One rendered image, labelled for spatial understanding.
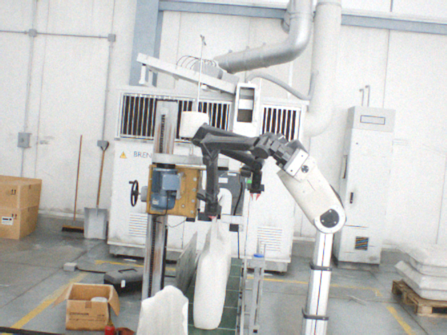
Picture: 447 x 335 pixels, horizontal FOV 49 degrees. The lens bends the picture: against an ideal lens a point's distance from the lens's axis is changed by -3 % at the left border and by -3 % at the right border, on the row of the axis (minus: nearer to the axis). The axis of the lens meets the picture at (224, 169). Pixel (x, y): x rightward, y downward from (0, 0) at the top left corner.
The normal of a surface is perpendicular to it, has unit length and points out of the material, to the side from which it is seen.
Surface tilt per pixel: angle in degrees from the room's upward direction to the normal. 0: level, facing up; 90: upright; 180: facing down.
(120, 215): 90
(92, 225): 76
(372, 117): 90
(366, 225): 90
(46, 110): 90
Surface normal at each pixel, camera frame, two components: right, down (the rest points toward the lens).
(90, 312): 0.19, 0.07
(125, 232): -0.06, 0.05
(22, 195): 0.97, 0.10
